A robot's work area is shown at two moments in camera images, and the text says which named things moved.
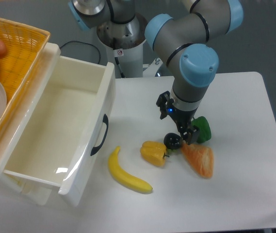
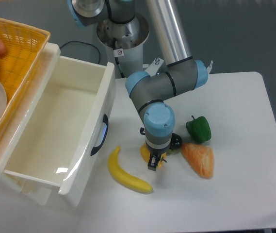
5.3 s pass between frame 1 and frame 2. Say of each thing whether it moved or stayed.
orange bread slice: stayed
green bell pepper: stayed
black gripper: moved
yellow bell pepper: stayed
